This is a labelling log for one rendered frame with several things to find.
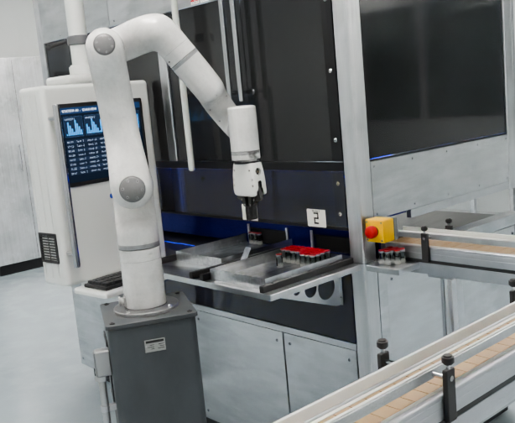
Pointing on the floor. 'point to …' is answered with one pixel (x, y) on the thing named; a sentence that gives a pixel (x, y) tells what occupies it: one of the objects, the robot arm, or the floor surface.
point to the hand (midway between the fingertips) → (251, 212)
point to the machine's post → (357, 179)
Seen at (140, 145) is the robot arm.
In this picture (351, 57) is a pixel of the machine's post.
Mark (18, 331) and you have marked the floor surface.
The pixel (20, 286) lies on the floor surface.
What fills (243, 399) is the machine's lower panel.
